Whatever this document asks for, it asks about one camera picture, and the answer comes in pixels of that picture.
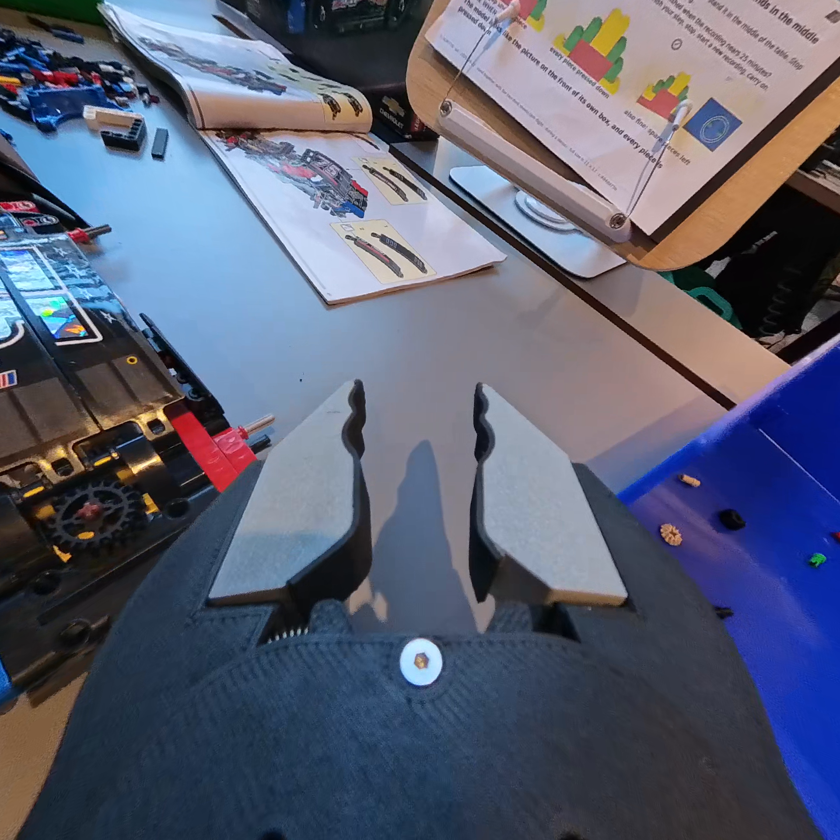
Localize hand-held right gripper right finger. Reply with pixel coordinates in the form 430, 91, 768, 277
468, 382, 630, 606

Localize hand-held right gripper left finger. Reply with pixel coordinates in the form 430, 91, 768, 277
207, 379, 375, 614

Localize black curved brick panel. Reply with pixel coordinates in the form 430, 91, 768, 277
141, 314, 227, 421

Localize toy brick car model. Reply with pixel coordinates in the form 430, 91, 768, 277
0, 197, 277, 697

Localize black starred brick panel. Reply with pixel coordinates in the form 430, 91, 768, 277
0, 233, 186, 437

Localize blue plastic bin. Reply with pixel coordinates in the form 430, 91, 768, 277
617, 335, 840, 840

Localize green plastic crate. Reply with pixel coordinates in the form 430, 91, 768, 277
663, 266, 742, 329

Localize open instruction booklet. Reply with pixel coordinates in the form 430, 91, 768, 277
98, 0, 508, 306

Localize wooden document stand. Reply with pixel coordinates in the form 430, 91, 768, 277
406, 0, 840, 271

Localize printed instruction paper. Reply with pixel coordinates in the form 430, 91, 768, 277
427, 0, 840, 237

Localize toy car set box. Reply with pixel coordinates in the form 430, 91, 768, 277
217, 0, 441, 142

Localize pile of loose toy bricks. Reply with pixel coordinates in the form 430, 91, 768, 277
0, 16, 172, 161

